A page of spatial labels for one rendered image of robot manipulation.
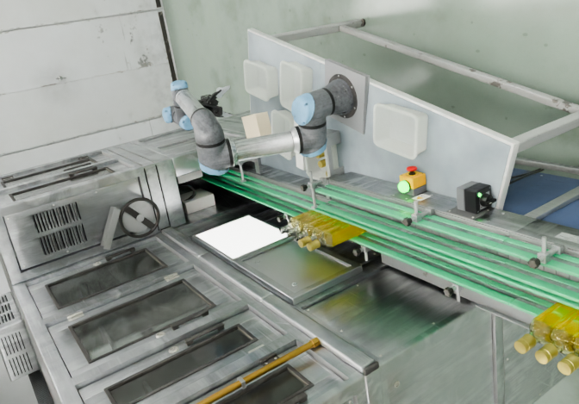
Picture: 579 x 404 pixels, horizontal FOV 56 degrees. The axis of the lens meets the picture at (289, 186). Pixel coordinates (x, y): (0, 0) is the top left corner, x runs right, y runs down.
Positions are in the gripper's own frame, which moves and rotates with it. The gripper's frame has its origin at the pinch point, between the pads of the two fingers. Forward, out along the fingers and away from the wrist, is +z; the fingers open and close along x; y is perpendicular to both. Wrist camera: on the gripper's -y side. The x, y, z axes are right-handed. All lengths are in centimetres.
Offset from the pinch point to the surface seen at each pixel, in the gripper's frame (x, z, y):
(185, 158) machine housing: 33.1, -20.7, 19.1
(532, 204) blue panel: 4, 34, -144
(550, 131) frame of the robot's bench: -16, 49, -136
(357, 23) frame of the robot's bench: -23, 90, 10
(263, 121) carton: 15.5, 17.2, 0.2
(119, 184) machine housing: 37, -57, 20
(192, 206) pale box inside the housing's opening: 66, -18, 24
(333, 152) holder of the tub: 11, 16, -59
